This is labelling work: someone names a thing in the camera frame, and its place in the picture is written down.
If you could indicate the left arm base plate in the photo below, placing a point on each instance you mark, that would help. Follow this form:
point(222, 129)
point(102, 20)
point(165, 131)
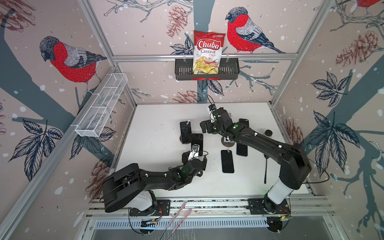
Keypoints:
point(161, 209)

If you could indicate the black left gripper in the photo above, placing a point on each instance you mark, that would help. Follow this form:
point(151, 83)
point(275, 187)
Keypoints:
point(203, 164)

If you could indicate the red cassava chips bag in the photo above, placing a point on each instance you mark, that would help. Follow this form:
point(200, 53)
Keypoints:
point(208, 49)

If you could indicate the white wire mesh basket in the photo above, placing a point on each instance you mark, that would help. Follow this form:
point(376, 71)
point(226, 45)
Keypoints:
point(98, 113)

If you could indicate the green phone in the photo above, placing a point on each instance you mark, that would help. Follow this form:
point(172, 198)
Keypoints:
point(242, 150)

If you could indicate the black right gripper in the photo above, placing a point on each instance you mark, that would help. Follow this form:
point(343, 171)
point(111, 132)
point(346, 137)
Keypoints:
point(207, 124)

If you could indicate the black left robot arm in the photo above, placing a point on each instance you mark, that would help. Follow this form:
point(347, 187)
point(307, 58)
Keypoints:
point(121, 187)

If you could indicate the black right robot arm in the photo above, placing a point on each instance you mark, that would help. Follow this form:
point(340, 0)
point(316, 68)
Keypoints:
point(294, 163)

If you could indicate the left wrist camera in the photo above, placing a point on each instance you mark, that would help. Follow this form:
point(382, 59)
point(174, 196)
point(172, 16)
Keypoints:
point(194, 150)

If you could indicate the black wall basket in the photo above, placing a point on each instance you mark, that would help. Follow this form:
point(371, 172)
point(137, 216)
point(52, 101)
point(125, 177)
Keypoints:
point(228, 70)

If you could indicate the dark metal spoon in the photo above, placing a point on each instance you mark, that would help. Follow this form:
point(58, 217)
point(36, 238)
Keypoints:
point(266, 168)

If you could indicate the small glass jar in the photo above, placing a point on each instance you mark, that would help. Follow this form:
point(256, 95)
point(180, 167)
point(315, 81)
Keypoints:
point(268, 133)

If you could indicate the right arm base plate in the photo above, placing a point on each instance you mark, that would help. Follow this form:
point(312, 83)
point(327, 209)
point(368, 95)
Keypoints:
point(263, 207)

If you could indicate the round wooden phone stand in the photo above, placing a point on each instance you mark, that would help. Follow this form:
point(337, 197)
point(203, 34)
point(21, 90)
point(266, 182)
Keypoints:
point(226, 142)

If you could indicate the black phone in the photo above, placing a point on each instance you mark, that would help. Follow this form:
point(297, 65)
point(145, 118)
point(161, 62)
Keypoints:
point(186, 132)
point(244, 122)
point(227, 161)
point(198, 139)

